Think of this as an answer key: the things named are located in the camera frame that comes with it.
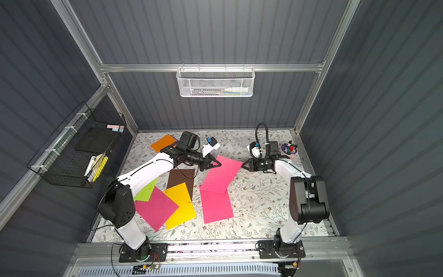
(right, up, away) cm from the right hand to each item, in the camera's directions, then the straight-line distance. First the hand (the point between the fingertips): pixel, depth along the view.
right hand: (245, 165), depth 89 cm
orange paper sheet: (-54, +12, +27) cm, 61 cm away
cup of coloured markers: (+24, +8, +4) cm, 26 cm away
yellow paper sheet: (-35, -16, +1) cm, 39 cm away
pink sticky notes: (-68, +20, -5) cm, 71 cm away
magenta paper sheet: (-15, -21, -3) cm, 26 cm away
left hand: (-14, +1, -10) cm, 17 cm away
